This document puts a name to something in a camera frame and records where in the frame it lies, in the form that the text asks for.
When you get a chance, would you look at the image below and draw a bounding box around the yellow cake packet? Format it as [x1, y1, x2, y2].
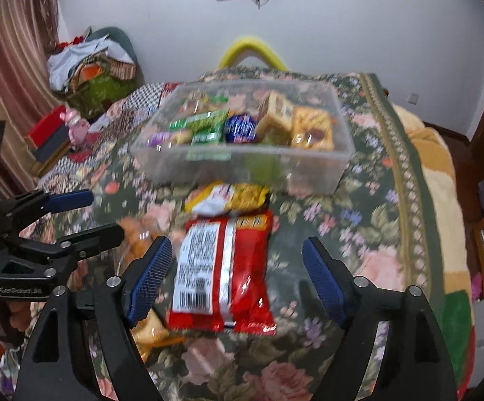
[290, 106, 335, 150]

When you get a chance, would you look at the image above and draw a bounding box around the grey chair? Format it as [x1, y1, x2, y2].
[85, 27, 140, 77]

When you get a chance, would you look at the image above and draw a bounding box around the yellow foam tube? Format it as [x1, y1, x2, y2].
[218, 37, 288, 70]

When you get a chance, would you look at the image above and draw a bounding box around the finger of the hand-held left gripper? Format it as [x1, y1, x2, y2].
[4, 189, 95, 228]
[16, 223, 125, 269]

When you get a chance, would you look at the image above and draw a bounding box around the red box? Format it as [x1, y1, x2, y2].
[25, 106, 66, 148]

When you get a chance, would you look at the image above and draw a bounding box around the purple biscuit packet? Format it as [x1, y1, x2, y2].
[148, 131, 193, 148]

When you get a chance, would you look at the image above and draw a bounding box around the beige biscuit packet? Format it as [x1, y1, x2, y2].
[256, 91, 295, 145]

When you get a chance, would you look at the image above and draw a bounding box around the red snack packet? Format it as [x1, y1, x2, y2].
[167, 211, 277, 336]

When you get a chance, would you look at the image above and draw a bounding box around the green patterned cloth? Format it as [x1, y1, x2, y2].
[69, 77, 138, 118]

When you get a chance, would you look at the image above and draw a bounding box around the yellow snack packet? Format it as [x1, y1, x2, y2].
[185, 181, 271, 218]

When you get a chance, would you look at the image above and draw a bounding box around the striped brown curtain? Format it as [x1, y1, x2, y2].
[0, 0, 65, 201]

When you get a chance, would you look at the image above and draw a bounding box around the orange bread packet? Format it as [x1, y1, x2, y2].
[119, 215, 171, 268]

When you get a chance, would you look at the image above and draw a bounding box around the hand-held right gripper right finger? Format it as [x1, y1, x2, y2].
[301, 236, 460, 401]

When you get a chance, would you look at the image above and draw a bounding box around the blue chip bag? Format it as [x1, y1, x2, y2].
[224, 114, 259, 143]

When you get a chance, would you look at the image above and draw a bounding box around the clear plastic storage box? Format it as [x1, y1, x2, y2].
[131, 79, 355, 195]

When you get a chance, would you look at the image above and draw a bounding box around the patchwork quilt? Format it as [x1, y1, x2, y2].
[37, 81, 180, 193]

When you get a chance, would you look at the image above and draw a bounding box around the dark flat box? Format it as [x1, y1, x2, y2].
[33, 127, 74, 164]

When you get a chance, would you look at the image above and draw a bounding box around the pile of clothes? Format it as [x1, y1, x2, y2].
[47, 35, 138, 93]

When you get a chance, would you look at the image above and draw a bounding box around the yellow blanket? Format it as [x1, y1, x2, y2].
[386, 100, 477, 393]

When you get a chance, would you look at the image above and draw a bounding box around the green jelly cup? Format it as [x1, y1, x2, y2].
[248, 154, 286, 190]

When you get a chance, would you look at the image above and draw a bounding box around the clear cracker packet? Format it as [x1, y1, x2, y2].
[131, 309, 185, 362]

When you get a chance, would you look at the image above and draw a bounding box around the dark floral blanket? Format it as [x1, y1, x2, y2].
[0, 71, 447, 401]

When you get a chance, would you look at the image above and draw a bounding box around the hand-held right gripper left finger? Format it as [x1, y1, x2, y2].
[14, 235, 173, 401]

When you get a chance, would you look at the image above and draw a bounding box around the green snack packet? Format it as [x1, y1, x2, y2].
[186, 131, 232, 161]
[169, 111, 230, 133]

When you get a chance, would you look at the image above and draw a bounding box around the pink toy figure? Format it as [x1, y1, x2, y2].
[64, 109, 93, 145]

